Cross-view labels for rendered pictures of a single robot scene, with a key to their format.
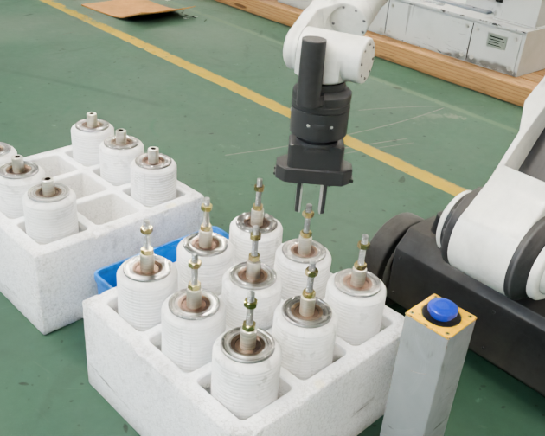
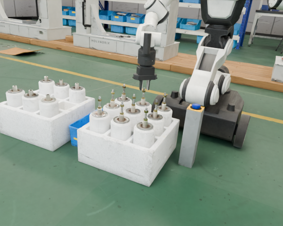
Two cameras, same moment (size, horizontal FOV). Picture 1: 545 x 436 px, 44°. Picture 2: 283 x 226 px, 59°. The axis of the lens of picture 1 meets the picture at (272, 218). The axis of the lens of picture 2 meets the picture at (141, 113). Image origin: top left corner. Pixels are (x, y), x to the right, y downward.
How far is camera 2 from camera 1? 0.45 m
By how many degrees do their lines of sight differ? 19
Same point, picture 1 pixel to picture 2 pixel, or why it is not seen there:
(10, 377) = (49, 165)
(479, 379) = not seen: hidden behind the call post
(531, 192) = (205, 75)
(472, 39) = not seen: hidden behind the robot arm
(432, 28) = (132, 49)
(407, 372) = (188, 127)
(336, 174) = (153, 76)
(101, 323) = (87, 135)
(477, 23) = not seen: hidden behind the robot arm
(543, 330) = (211, 115)
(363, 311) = (168, 115)
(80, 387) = (76, 162)
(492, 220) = (197, 84)
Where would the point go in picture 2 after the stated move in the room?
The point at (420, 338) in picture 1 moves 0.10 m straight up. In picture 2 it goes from (192, 115) to (196, 94)
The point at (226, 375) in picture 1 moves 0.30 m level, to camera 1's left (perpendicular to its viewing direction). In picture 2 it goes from (142, 135) to (69, 142)
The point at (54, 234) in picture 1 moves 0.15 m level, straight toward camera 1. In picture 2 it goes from (53, 113) to (65, 124)
